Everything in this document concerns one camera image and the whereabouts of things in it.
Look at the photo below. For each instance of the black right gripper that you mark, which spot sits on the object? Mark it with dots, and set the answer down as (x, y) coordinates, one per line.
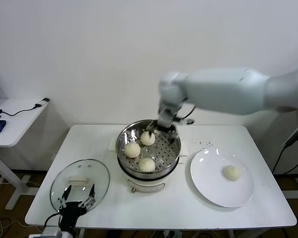
(166, 119)

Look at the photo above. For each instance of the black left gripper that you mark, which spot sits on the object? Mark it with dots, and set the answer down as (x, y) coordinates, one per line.
(72, 209)

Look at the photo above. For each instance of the white steamed baozi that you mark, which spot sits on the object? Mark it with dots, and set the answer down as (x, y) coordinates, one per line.
(132, 149)
(147, 138)
(146, 164)
(231, 172)

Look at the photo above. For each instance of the glass pot lid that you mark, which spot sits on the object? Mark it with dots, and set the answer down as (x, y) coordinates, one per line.
(96, 173)

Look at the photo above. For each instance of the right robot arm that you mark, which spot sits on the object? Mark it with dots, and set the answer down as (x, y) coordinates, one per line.
(226, 89)

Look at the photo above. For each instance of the stainless steel steamer basket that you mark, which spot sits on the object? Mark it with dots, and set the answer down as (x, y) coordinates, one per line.
(164, 153)

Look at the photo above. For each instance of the white electric cooking pot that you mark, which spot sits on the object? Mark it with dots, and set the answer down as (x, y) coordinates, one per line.
(149, 184)

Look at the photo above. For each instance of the white round plate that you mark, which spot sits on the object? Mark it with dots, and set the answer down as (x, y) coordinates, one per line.
(206, 178)

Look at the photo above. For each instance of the white side desk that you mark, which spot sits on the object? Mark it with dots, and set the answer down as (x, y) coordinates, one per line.
(15, 124)

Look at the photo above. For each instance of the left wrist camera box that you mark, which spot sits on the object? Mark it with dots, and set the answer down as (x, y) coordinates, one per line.
(52, 232)

